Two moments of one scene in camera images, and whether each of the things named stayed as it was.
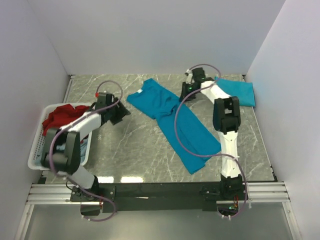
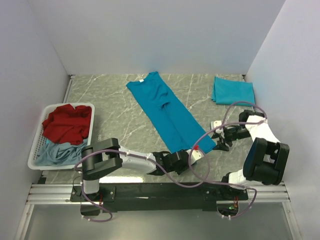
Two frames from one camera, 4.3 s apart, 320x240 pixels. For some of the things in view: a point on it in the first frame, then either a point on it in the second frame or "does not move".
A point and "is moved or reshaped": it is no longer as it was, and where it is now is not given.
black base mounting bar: [120, 197] does not move
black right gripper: [184, 93] -> [221, 146]
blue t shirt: [151, 100] is moved or reshaped
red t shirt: [61, 115] does not move
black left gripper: [122, 112] -> [179, 171]
